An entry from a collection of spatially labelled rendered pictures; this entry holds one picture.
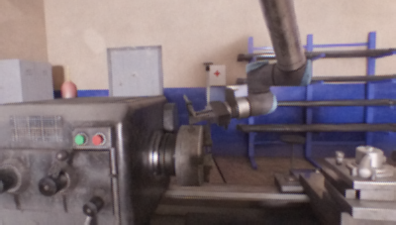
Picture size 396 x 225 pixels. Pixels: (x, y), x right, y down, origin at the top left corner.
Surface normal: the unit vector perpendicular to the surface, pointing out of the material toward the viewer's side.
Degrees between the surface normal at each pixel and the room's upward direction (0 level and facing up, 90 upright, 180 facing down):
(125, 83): 90
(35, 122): 90
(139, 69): 90
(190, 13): 90
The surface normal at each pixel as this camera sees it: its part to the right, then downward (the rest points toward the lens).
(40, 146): -0.12, 0.08
